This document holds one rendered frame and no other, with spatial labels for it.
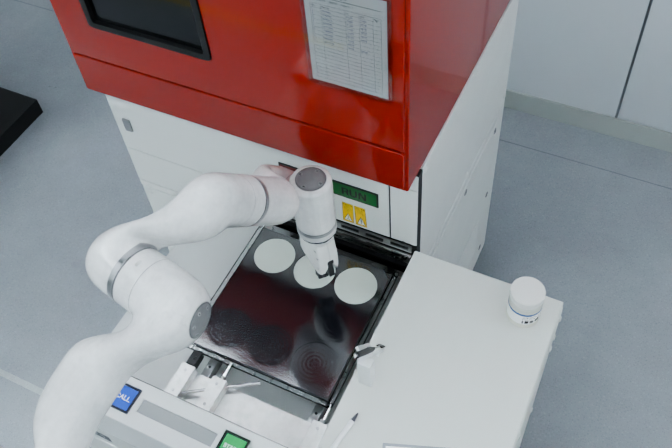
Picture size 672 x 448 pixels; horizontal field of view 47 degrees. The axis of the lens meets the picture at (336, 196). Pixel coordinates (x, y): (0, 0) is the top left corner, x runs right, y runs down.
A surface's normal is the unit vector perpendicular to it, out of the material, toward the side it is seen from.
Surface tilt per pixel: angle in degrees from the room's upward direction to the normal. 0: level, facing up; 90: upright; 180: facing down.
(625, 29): 90
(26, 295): 0
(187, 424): 0
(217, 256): 0
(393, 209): 90
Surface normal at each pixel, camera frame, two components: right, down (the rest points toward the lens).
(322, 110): -0.43, 0.72
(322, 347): -0.07, -0.62
